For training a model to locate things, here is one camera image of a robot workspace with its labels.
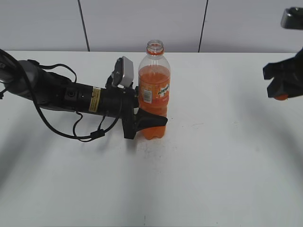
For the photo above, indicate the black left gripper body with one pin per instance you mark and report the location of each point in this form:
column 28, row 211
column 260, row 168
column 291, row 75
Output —
column 119, row 103

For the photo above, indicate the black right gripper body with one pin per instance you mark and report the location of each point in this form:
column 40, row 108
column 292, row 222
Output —
column 291, row 68

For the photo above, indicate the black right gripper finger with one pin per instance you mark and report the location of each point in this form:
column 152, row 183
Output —
column 280, row 86

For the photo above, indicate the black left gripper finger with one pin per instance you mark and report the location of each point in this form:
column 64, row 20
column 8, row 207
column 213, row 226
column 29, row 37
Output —
column 145, row 120

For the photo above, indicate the orange bottle cap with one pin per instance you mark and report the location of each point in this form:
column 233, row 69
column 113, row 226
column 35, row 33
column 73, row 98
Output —
column 282, row 97

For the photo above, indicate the orange soda plastic bottle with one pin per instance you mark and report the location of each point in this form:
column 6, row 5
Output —
column 154, row 79

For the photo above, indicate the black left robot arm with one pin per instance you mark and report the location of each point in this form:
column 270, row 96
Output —
column 48, row 90

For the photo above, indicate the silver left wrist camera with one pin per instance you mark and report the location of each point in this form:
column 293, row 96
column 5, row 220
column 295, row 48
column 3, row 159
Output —
column 123, row 73

